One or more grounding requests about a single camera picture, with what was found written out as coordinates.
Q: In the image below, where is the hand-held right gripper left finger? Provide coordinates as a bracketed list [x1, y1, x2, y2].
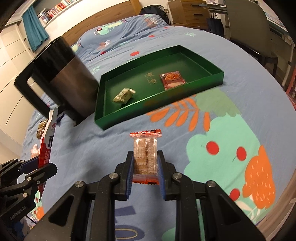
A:
[23, 150, 135, 241]

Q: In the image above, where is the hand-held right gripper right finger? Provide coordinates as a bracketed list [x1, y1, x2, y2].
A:
[157, 150, 266, 241]

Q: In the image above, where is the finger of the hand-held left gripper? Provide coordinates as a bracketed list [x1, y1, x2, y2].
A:
[22, 163, 58, 184]
[0, 156, 40, 182]

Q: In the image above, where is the long red snack packet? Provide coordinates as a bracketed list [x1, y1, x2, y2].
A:
[37, 108, 59, 193]

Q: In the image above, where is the clear red-edged wafer packet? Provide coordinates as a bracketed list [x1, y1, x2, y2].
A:
[129, 130, 163, 185]

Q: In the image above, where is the white and brown snack packet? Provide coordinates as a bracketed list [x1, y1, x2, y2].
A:
[37, 113, 64, 139]

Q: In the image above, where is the beige candy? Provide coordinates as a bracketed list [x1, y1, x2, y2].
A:
[112, 87, 136, 103]

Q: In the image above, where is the green cardboard tray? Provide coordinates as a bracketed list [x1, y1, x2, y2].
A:
[94, 45, 225, 131]

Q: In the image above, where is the dark red snack packet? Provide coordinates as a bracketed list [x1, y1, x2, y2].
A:
[159, 70, 186, 91]

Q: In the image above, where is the black electric kettle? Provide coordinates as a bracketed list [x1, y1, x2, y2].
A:
[14, 37, 100, 127]

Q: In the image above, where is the white wardrobe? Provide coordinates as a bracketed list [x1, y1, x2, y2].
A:
[0, 23, 47, 149]

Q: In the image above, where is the blue printed blanket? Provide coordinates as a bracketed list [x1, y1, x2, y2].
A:
[22, 13, 292, 241]

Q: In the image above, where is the teal curtain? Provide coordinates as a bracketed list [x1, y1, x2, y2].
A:
[22, 6, 50, 52]

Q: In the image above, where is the dark shopping bag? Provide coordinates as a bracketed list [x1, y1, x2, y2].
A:
[206, 13, 225, 36]

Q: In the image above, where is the wooden headboard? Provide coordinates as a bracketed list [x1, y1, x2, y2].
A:
[61, 0, 144, 44]

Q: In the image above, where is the black backpack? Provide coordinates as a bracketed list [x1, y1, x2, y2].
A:
[139, 6, 171, 26]

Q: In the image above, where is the row of books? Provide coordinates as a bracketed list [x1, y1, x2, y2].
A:
[37, 0, 81, 24]

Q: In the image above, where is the wooden dresser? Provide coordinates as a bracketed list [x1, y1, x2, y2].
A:
[168, 0, 208, 28]

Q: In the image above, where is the grey chair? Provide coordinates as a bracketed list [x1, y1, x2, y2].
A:
[225, 0, 279, 77]

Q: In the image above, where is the desk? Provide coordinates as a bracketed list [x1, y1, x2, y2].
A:
[206, 0, 296, 47]

